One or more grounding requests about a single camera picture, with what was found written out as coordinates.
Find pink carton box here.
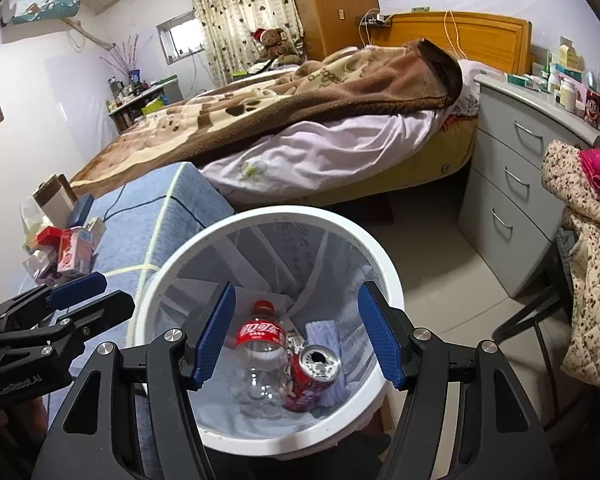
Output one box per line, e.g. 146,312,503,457
57,227,98,276

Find pale lilac duvet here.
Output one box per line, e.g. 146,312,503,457
200,110,476,206

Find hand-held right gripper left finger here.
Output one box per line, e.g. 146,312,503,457
30,282,237,480

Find black cable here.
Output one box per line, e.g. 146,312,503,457
102,182,131,221

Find white pillow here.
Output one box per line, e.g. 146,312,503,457
452,59,482,116

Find patterned window curtain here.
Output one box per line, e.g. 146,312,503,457
186,0,306,88

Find yellow mattress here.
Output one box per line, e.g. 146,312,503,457
330,115,477,208

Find clear bottle with red label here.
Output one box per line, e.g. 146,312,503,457
230,300,292,420

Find vase of dried branches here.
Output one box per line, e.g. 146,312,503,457
100,35,143,88

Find covered wall air conditioner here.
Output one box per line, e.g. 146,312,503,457
0,0,81,26

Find cluster of medicine boxes and bottles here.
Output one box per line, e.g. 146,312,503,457
505,35,600,128

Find white power strip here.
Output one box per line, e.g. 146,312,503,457
357,10,393,28

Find wooden bed headboard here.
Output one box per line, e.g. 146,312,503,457
370,11,533,78

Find wooden wardrobe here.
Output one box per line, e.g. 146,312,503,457
282,0,381,61

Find orange cable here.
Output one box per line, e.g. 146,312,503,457
442,10,468,61

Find pale foam fruit net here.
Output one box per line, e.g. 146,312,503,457
304,319,342,357

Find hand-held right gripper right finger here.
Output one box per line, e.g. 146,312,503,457
357,282,553,480

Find soft tissue pack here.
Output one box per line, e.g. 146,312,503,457
20,197,56,256

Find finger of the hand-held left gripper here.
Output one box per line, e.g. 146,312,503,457
0,272,108,333
0,290,136,361

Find brown and white tumbler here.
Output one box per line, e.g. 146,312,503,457
32,174,78,223

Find brown patterned blanket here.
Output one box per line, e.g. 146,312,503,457
70,37,463,198

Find floral quilted jacket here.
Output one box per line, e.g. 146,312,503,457
541,140,600,388

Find dark blue glasses case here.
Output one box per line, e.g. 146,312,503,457
67,194,97,228

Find small window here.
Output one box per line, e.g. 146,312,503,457
156,11,206,63

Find air conditioner pipe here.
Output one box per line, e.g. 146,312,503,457
62,17,116,51

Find red and orange box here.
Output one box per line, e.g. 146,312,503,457
35,225,63,251

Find red soda can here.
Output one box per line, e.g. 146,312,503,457
284,345,342,413

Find white and green medicine box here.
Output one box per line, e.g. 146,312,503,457
82,217,108,247

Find clear plastic wrapper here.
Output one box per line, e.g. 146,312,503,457
22,252,63,286

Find cluttered white shelf unit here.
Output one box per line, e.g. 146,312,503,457
105,75,183,133

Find blue checked tablecloth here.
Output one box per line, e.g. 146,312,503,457
0,161,236,480

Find white round trash bin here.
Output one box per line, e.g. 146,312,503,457
132,208,405,461

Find grey drawer nightstand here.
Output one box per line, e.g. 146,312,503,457
457,74,600,298

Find brown teddy bear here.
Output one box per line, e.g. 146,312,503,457
252,27,301,66

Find black metal chair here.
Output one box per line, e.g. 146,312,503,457
492,230,600,451

